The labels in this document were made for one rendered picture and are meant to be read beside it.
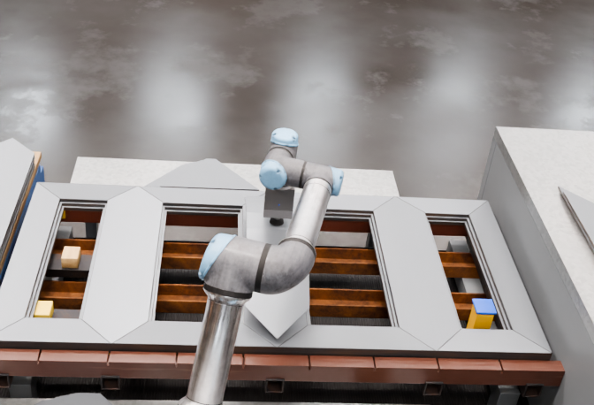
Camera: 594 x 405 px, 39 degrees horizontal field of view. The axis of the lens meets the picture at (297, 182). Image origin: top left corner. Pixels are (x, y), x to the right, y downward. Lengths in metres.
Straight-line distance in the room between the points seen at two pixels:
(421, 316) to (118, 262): 0.91
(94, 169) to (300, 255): 1.41
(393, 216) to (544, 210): 0.50
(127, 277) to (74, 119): 2.54
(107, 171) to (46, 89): 2.20
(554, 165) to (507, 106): 2.68
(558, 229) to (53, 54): 3.88
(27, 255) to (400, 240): 1.17
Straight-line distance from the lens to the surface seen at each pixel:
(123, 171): 3.18
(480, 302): 2.56
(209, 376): 1.99
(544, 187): 2.84
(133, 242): 2.67
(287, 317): 2.35
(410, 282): 2.62
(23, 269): 2.61
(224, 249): 1.92
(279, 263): 1.91
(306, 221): 2.05
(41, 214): 2.81
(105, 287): 2.52
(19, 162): 3.08
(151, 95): 5.24
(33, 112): 5.09
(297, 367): 2.34
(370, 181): 3.22
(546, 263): 2.65
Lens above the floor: 2.51
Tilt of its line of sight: 34 degrees down
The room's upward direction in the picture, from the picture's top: 6 degrees clockwise
